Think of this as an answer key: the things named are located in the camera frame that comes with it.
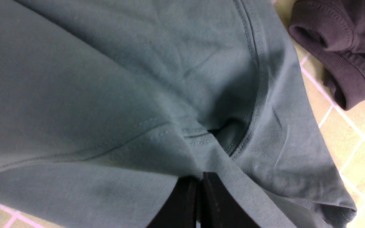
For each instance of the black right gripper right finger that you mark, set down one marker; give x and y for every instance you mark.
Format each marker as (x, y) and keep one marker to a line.
(218, 208)

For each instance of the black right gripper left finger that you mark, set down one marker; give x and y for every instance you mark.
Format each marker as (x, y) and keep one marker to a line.
(179, 210)

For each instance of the green long-sleeve top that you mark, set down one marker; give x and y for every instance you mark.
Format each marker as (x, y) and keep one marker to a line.
(138, 110)

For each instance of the dark brown-grey crumpled garment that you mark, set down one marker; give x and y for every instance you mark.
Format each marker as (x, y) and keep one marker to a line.
(333, 31)

